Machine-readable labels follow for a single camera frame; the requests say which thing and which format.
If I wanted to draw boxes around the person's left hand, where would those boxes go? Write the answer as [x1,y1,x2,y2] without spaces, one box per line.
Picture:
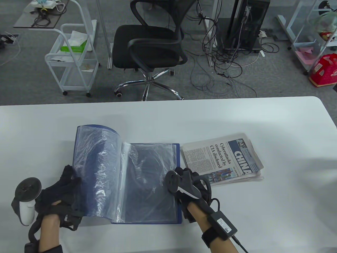
[35,165,82,231]

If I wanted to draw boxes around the person's right hand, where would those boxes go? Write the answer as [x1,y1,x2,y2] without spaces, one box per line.
[175,167,209,223]

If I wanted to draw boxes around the blue file folder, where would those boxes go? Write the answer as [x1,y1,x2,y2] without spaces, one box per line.
[72,125,182,224]

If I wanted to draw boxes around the newspaper with blue masthead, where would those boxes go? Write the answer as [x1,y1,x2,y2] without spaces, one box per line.
[182,133,264,186]

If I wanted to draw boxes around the newspaper with grey photo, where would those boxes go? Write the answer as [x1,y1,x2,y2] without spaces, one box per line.
[211,171,264,185]

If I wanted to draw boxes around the person's left forearm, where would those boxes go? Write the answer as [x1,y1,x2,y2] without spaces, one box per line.
[25,213,63,253]

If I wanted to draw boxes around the person's right forearm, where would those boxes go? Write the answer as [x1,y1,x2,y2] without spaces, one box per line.
[187,203,240,253]

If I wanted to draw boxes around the black right hand controller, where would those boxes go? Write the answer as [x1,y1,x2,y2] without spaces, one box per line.
[165,170,211,201]

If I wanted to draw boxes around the black hand controller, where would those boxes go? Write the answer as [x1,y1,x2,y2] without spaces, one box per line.
[165,170,211,201]
[11,177,42,244]

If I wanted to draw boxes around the black left hand controller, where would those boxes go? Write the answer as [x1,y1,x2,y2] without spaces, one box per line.
[11,177,42,244]

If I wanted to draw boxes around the black right wrist sensor box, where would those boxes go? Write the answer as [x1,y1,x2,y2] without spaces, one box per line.
[209,199,249,253]

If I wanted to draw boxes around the white crumpled paper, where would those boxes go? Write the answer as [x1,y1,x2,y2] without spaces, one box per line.
[50,55,75,64]

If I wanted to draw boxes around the green tissue box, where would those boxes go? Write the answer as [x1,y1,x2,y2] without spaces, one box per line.
[60,30,88,53]

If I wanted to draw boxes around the floor power strip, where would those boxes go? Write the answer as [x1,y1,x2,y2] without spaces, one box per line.
[0,32,19,46]

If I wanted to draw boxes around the black office chair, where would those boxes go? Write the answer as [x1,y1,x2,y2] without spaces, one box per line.
[112,0,198,102]

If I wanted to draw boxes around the metal pole with base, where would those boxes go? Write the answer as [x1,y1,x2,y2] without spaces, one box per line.
[96,0,114,70]

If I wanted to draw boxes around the grey side table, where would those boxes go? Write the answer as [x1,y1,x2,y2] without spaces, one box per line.
[13,0,70,29]

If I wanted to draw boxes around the white and teal device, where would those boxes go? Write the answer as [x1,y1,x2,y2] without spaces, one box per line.
[30,0,58,8]

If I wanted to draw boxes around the pink paper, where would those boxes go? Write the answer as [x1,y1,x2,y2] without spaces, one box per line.
[295,47,323,67]

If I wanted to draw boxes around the black computer tower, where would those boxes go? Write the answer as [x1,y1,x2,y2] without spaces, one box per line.
[216,0,271,52]

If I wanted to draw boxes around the red gift bag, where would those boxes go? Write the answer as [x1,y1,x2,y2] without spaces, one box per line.
[309,53,337,87]

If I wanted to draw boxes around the white shelf rack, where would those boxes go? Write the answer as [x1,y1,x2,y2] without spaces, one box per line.
[288,0,337,75]

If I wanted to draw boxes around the toy in plastic bag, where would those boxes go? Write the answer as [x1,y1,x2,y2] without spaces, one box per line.
[317,12,337,41]

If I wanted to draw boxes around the white wire cart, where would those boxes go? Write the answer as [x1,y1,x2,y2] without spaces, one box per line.
[28,0,101,97]

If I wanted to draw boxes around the tangle of black cables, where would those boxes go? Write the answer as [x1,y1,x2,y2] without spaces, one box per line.
[184,0,279,98]

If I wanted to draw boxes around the white floor cable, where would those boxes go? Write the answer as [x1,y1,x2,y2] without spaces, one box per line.
[0,40,21,66]

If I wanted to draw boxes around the white desk leg frame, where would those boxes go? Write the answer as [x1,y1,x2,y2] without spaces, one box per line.
[196,0,220,67]

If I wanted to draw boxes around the black coiled cable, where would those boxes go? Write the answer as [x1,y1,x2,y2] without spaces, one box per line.
[32,8,57,27]

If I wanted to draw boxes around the white table frame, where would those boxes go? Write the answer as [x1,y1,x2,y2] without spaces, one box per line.
[276,0,316,42]

